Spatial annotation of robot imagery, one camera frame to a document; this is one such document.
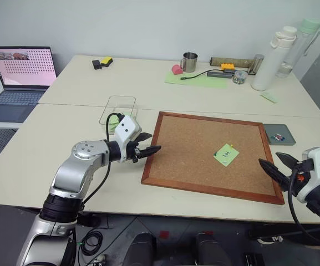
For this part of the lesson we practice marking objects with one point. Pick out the small blank green note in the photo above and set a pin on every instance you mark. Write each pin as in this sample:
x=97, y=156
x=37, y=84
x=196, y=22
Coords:
x=269, y=97

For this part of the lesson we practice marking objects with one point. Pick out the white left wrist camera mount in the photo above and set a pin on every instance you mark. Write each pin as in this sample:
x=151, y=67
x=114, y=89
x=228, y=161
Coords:
x=127, y=128

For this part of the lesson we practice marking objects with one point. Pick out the clear bottle with green lid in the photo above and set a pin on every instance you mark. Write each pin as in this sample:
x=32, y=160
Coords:
x=295, y=52

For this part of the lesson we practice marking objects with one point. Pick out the wood-framed cork board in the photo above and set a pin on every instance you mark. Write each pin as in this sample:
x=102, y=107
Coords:
x=187, y=155

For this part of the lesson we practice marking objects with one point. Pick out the open grey laptop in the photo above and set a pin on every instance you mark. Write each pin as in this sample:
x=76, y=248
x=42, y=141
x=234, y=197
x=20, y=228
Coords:
x=24, y=72

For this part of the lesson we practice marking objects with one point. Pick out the yellow and black sponge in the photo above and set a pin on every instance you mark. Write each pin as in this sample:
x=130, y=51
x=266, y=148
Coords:
x=107, y=61

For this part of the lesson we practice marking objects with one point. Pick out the dark rounded shape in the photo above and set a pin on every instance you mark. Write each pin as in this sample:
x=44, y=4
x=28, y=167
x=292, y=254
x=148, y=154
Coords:
x=140, y=249
x=212, y=249

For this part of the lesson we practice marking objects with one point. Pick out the black power adapter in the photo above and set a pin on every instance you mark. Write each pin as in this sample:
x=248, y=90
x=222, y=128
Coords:
x=96, y=65

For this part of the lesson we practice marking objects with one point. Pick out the pink rounded object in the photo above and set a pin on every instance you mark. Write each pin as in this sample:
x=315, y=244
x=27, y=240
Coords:
x=177, y=69

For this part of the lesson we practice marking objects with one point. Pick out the yellow toy brick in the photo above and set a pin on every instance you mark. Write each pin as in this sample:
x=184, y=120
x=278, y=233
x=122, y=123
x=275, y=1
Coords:
x=227, y=66

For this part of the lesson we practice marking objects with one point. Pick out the small jar of pins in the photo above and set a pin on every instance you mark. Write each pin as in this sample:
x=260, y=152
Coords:
x=239, y=77

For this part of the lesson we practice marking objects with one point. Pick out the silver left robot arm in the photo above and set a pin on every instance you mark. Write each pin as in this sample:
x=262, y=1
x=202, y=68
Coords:
x=68, y=171

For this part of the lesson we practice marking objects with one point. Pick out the grey usb hub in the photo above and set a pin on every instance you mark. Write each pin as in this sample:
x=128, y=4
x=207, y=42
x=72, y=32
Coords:
x=220, y=74

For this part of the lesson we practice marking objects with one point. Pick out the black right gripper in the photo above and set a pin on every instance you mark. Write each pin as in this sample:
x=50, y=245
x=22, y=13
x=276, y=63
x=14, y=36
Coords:
x=301, y=170

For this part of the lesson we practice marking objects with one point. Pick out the steel cylinder tumbler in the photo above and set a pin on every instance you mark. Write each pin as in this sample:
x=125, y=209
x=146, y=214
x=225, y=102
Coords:
x=255, y=64

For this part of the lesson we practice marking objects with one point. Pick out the grey square tray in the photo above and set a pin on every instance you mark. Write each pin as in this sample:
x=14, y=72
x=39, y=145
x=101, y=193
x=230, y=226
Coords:
x=284, y=130

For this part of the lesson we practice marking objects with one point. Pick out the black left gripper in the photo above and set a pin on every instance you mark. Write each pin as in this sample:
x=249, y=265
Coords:
x=132, y=151

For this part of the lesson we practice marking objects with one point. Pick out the white water bottle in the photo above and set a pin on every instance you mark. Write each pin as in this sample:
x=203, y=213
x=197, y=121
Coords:
x=270, y=61

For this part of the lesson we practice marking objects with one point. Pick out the green paper note with writing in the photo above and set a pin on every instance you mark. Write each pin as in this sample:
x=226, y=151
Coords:
x=227, y=156

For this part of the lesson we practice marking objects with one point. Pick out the clear plastic container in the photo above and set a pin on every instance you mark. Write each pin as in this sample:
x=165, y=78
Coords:
x=121, y=104

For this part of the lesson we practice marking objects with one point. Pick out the large green paper sheet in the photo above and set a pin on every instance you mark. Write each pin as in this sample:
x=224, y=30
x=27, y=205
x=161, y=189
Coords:
x=198, y=82

